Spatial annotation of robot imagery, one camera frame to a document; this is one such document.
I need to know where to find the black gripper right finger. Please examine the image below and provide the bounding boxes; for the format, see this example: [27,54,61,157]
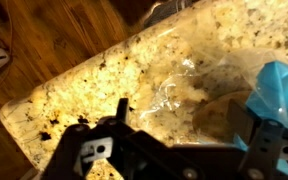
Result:
[226,99,288,180]

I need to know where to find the blue clear plastic potato bag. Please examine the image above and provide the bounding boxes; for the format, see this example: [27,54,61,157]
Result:
[140,43,288,180]

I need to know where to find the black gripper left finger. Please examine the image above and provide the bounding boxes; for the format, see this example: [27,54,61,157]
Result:
[40,98,172,180]

